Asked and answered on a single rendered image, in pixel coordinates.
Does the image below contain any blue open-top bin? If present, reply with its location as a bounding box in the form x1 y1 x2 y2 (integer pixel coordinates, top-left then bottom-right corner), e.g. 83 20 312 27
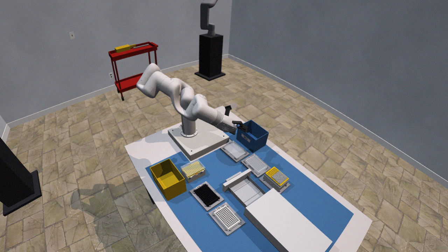
236 120 269 153

